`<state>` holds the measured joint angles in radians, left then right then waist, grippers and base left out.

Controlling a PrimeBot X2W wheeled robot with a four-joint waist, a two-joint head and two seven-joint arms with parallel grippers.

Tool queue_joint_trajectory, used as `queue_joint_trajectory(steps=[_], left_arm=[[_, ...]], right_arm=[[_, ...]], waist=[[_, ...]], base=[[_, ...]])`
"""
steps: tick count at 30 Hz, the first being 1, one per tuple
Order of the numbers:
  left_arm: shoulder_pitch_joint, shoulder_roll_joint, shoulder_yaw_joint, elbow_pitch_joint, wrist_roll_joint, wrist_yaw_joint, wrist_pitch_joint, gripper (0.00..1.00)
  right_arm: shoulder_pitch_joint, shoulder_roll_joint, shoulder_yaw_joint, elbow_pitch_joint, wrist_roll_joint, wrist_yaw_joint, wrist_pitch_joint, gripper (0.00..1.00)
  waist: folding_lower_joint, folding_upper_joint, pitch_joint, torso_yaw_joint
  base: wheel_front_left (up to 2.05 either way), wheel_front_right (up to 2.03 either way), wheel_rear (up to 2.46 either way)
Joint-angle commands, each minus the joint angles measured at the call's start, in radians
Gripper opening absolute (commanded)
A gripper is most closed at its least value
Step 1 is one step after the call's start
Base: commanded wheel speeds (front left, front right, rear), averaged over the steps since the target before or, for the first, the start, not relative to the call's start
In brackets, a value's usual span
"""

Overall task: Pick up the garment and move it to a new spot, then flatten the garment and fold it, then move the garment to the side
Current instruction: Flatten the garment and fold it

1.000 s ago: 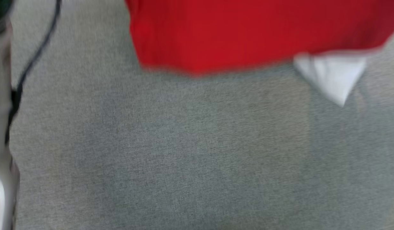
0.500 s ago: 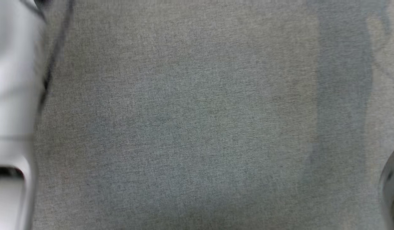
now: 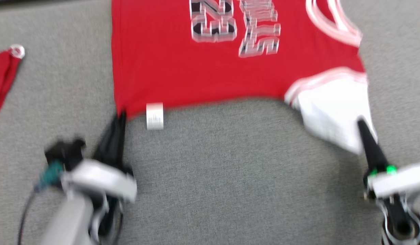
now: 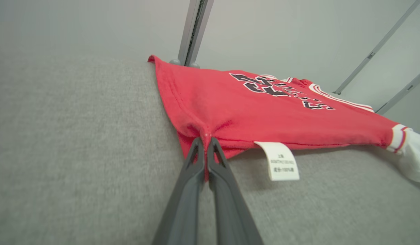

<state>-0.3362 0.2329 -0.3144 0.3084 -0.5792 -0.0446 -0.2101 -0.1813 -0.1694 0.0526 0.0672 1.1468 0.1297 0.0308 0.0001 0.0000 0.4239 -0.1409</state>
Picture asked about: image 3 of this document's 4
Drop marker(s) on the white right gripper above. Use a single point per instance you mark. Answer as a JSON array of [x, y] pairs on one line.
[[400, 180]]

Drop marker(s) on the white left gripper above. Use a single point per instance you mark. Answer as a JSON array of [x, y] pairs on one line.
[[101, 178]]

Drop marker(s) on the red basketball jersey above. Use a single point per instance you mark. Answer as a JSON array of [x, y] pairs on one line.
[[162, 68]]

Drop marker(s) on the red shorts white trim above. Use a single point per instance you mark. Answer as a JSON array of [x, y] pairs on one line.
[[2, 78]]

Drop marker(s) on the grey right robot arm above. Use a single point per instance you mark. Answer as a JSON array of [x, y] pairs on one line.
[[400, 224]]

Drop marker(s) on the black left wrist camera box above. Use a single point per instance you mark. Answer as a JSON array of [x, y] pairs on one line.
[[65, 153]]

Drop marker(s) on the teal left camera connector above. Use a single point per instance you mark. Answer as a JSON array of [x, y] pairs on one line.
[[53, 173]]

